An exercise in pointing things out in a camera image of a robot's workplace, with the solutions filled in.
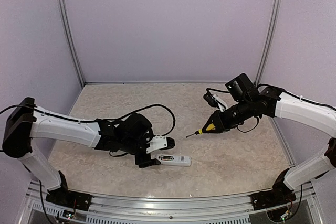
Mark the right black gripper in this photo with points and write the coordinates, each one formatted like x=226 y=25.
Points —
x=220 y=123

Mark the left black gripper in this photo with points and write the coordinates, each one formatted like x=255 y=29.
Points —
x=146 y=162

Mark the yellow handled screwdriver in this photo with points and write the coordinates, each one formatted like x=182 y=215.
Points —
x=203 y=130

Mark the white remote control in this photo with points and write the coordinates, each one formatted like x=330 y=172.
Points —
x=180 y=161

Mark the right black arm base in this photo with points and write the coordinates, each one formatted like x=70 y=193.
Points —
x=278 y=195

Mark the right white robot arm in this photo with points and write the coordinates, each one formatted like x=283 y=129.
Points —
x=276 y=102

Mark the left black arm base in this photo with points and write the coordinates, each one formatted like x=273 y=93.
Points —
x=65 y=197

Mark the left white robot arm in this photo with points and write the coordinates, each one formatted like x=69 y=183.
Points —
x=28 y=121

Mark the front aluminium rail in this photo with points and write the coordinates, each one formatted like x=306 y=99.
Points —
x=236 y=208

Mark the right aluminium corner post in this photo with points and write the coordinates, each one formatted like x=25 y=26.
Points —
x=268 y=42

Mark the aluminium corner post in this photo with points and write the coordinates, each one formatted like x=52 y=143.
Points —
x=70 y=42
x=268 y=42

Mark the left aluminium corner post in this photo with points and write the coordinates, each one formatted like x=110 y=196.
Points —
x=70 y=42

